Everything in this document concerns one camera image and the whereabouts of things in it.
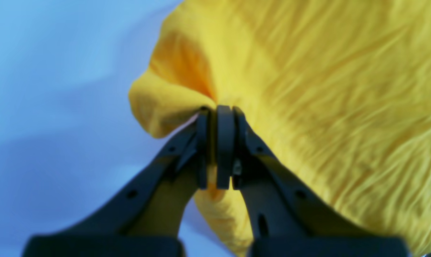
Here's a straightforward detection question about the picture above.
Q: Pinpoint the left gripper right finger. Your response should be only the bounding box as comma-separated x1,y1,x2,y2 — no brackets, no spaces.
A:
216,106,411,257

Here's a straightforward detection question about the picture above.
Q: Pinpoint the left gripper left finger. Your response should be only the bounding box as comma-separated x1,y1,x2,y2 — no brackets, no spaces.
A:
23,108,210,257

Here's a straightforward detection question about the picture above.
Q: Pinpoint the orange t-shirt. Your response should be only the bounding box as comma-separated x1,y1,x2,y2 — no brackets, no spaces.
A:
129,0,431,257

